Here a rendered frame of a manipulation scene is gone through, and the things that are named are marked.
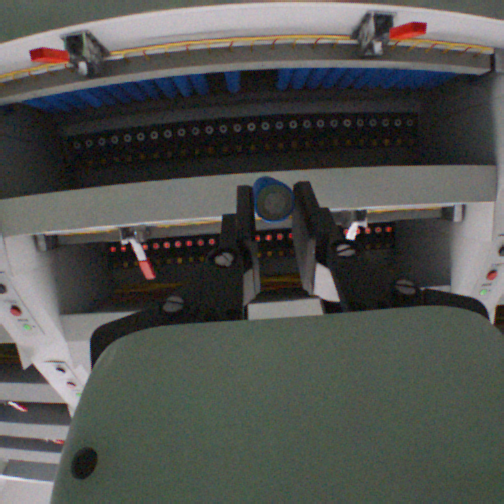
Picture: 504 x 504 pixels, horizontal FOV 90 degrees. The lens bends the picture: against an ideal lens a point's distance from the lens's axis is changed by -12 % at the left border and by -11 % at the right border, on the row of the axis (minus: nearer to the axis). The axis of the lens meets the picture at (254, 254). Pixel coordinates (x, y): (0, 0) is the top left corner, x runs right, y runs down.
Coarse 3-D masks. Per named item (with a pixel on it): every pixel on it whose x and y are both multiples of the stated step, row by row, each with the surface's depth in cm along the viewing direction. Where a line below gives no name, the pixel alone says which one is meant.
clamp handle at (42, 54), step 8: (40, 48) 16; (48, 48) 17; (32, 56) 16; (40, 56) 17; (48, 56) 17; (56, 56) 18; (64, 56) 19; (72, 56) 20; (80, 56) 21; (80, 64) 22; (80, 72) 22
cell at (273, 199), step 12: (264, 180) 14; (276, 180) 13; (264, 192) 12; (276, 192) 12; (288, 192) 12; (264, 204) 12; (276, 204) 12; (288, 204) 12; (264, 216) 12; (276, 216) 12; (288, 216) 12
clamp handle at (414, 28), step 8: (408, 24) 17; (416, 24) 17; (424, 24) 17; (392, 32) 19; (400, 32) 18; (408, 32) 17; (416, 32) 17; (424, 32) 17; (376, 40) 22; (384, 40) 22; (376, 48) 23
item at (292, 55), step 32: (64, 64) 24; (128, 64) 26; (160, 64) 26; (192, 64) 26; (224, 64) 26; (256, 64) 27; (288, 64) 27; (320, 64) 27; (352, 64) 27; (384, 64) 27; (416, 64) 27; (448, 64) 26; (480, 64) 26; (0, 96) 26; (32, 96) 27
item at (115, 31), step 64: (0, 0) 19; (64, 0) 19; (128, 0) 20; (192, 0) 20; (256, 0) 20; (320, 0) 20; (384, 0) 20; (448, 0) 20; (0, 64) 23; (0, 128) 30
